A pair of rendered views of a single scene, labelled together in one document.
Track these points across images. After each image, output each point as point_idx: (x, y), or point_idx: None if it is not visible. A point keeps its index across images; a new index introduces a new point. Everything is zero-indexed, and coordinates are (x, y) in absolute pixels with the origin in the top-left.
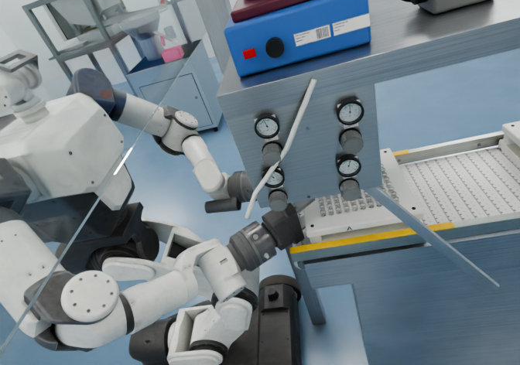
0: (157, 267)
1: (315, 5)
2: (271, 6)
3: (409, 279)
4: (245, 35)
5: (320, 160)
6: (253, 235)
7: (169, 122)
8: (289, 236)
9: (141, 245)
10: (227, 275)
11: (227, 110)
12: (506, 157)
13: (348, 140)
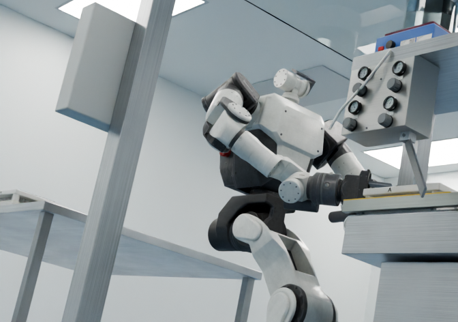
0: (264, 230)
1: (412, 29)
2: (400, 31)
3: (423, 290)
4: (383, 40)
5: (380, 100)
6: (330, 172)
7: None
8: (353, 194)
9: (269, 219)
10: (296, 177)
11: (354, 65)
12: None
13: (390, 79)
